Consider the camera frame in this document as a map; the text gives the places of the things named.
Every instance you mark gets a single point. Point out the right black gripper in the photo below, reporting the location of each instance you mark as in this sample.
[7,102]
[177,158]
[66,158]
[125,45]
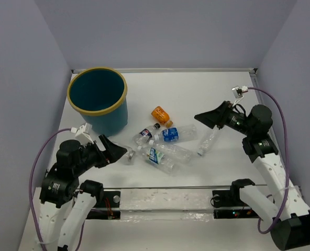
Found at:
[219,116]

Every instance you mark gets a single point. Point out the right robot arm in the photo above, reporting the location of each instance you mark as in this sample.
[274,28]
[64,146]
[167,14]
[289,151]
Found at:
[287,214]

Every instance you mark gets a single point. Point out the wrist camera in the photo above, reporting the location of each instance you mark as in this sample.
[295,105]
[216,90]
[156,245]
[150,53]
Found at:
[238,93]
[82,134]

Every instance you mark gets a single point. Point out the clear bottle black cap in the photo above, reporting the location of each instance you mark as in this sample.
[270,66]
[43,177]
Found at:
[146,134]

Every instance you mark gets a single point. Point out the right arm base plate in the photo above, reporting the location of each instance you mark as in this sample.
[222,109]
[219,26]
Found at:
[226,207]

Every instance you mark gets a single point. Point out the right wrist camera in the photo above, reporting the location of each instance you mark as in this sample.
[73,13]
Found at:
[238,93]

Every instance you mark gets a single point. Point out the clear bottle green blue label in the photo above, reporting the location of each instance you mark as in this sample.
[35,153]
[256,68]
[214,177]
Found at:
[157,159]

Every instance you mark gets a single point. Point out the orange plastic bottle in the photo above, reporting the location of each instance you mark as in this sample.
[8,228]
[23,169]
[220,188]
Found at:
[162,117]

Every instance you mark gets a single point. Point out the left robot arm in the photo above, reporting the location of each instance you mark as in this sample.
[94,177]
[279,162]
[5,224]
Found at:
[64,201]

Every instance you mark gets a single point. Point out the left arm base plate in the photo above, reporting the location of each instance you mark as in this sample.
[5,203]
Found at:
[108,208]

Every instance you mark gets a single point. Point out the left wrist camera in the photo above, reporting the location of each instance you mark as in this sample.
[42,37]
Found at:
[82,134]

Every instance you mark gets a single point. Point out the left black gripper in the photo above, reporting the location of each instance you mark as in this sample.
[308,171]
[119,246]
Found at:
[113,151]

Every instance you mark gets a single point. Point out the teal bin with yellow rim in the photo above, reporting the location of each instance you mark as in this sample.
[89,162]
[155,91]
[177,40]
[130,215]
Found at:
[99,95]

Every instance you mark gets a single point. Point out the crushed clear bottle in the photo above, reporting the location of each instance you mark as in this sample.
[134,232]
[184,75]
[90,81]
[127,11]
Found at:
[129,156]

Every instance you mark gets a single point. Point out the clear unlabelled plastic bottle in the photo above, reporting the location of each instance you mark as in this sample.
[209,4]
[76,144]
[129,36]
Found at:
[176,152]

